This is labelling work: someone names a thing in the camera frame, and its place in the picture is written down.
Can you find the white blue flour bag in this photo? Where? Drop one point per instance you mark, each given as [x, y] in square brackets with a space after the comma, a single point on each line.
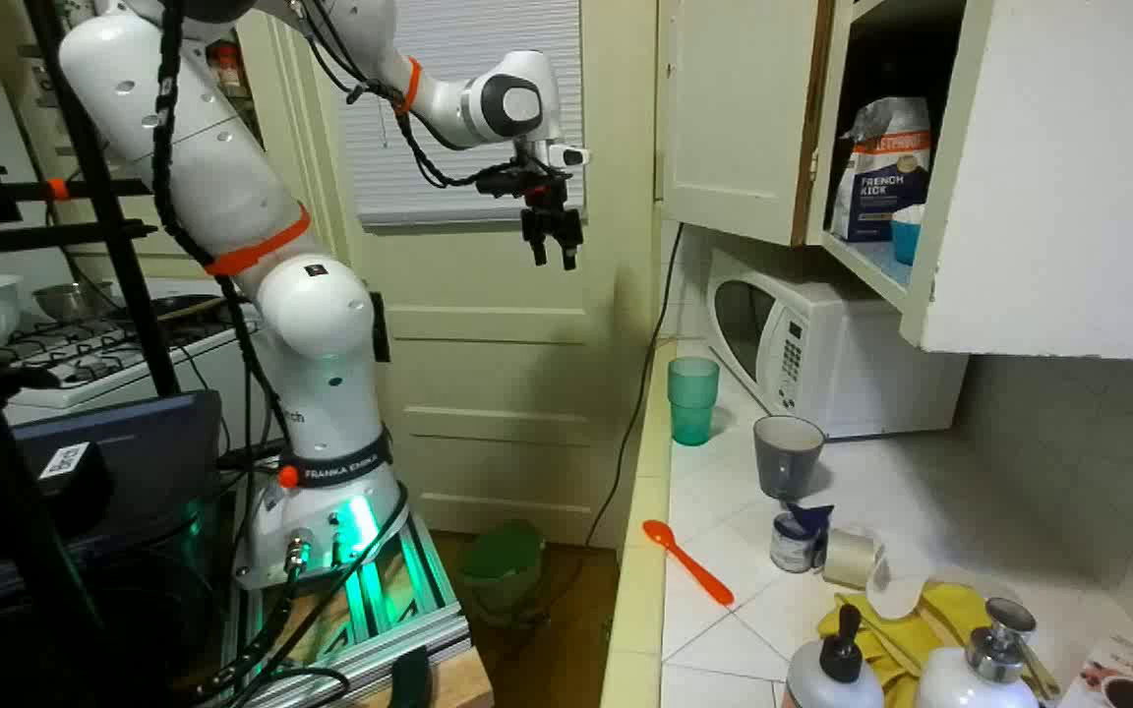
[881, 162]

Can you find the cream panel door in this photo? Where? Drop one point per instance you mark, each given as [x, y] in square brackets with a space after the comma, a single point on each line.
[501, 378]

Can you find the soap bottle black pump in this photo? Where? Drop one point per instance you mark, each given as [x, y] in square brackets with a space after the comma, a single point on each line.
[831, 676]

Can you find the white microwave oven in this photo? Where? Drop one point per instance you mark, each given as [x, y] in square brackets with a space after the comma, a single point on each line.
[844, 355]

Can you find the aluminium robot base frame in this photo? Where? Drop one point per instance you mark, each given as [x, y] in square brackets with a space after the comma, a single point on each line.
[395, 616]

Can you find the small black labelled box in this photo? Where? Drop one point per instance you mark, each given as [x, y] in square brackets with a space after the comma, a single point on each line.
[77, 477]

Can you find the clear tape roll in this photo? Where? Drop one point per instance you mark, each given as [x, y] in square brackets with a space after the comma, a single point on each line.
[856, 561]

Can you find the white wall cabinet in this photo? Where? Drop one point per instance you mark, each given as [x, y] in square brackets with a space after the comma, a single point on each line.
[873, 260]

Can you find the red white printed box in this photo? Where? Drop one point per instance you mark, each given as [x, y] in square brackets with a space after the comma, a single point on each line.
[1124, 676]

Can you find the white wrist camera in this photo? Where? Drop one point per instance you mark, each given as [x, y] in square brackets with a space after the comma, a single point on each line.
[568, 155]

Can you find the yellow cloth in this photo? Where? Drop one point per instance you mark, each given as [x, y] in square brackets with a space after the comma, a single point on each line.
[901, 642]

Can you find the white gas stove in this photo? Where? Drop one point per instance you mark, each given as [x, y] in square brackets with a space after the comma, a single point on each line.
[119, 347]

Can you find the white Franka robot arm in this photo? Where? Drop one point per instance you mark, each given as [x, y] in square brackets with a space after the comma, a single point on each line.
[316, 342]

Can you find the orange plastic spoon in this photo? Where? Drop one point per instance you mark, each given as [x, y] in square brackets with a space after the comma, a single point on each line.
[687, 565]

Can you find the green translucent plastic cup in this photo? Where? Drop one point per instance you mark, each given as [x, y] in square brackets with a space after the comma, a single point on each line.
[695, 401]

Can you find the grey ceramic mug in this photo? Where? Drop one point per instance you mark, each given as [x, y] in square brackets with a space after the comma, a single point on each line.
[788, 457]

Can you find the closed white cabinet door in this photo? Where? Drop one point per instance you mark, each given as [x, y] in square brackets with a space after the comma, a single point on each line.
[738, 121]

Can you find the black metal stand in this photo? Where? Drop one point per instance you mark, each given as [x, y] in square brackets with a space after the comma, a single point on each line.
[97, 171]

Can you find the white flat round pad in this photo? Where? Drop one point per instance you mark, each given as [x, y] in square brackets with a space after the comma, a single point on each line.
[893, 597]

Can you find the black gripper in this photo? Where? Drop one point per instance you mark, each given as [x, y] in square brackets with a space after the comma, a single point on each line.
[548, 196]

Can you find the white window blind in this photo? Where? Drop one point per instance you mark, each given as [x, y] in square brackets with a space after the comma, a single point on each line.
[460, 82]

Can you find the small blue cup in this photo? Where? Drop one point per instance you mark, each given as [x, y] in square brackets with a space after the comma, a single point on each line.
[907, 239]

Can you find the green plastic bucket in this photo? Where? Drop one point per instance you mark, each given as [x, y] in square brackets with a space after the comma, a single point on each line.
[501, 565]

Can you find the open white cabinet door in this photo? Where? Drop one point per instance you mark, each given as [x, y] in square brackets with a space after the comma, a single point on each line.
[1080, 171]

